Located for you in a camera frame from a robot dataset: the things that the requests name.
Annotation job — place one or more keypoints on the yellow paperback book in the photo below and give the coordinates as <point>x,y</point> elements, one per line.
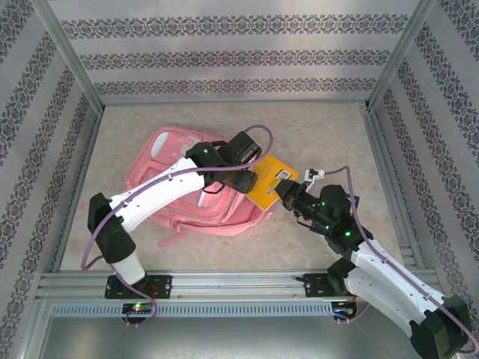
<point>267,179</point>

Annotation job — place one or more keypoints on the thick dark blue book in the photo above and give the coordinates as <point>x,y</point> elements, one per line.
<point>354,203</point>

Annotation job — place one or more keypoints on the pink school backpack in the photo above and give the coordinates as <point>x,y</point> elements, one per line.
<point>209,213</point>

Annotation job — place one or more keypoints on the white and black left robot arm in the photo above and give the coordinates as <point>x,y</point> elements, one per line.
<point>157,194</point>

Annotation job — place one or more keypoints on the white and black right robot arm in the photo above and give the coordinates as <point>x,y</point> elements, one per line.
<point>389,284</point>

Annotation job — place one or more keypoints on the thin aluminium table edge profile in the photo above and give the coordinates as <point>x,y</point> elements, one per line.
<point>299,101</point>

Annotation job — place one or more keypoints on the grey sheet metal panel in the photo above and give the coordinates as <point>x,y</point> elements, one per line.
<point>239,340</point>

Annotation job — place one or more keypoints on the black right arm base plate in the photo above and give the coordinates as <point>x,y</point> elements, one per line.
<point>314,286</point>

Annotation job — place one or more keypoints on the long aluminium mounting rail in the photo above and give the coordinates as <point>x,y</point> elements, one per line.
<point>239,284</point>

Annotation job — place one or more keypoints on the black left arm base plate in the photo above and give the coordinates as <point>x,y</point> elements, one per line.
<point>164,286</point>

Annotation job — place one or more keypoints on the aluminium frame post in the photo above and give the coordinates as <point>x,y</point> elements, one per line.
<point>72,56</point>
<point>399,56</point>

